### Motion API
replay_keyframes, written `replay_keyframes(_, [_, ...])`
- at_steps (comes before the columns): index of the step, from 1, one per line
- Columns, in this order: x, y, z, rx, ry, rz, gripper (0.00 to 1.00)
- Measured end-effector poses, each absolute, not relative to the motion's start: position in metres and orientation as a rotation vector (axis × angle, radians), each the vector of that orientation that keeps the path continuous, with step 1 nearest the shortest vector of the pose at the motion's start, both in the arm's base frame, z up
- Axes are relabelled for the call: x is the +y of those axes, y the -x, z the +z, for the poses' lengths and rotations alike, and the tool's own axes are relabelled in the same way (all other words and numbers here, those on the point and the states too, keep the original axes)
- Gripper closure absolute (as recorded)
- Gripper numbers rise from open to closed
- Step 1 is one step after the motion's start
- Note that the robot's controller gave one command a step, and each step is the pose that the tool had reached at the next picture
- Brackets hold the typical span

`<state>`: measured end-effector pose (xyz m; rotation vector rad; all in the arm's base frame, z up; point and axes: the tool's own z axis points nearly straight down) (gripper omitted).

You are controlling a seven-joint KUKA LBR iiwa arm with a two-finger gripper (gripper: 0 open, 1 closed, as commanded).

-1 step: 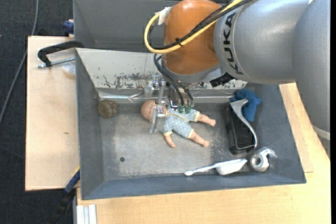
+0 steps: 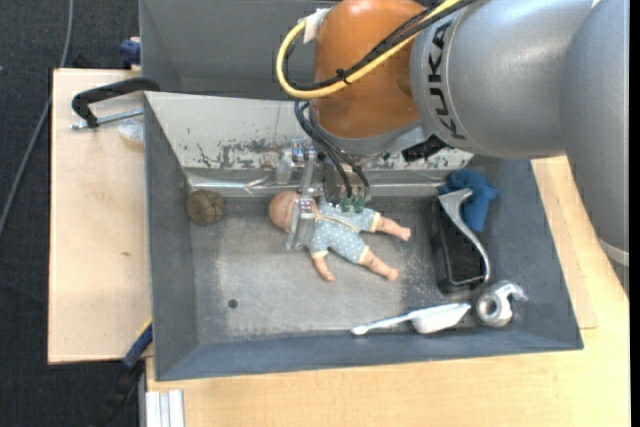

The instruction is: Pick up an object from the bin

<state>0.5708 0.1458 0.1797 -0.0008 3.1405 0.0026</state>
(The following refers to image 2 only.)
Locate pale wood flat board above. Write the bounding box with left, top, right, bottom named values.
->
left=47, top=67, right=153, bottom=365

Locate silver tape roll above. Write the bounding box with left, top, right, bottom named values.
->
left=473, top=280, right=529, bottom=329

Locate black cylinder on white bracket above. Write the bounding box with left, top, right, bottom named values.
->
left=401, top=136, right=451, bottom=163

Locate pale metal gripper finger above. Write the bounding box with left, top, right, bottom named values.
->
left=274, top=140, right=307, bottom=186
left=285, top=195, right=317, bottom=251

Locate curved silver metal piece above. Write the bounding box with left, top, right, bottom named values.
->
left=437, top=187, right=493, bottom=287

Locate grey metal bin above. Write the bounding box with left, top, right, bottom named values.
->
left=137, top=0, right=585, bottom=382

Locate baby doll in blue outfit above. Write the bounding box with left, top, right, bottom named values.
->
left=268, top=188, right=413, bottom=283

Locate brown-green ball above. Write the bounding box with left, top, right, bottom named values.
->
left=185, top=188, right=225, bottom=228

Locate white plastic scoop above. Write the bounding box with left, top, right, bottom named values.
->
left=349, top=302, right=473, bottom=336

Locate blue cloth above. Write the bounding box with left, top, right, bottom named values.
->
left=438, top=169, right=500, bottom=234

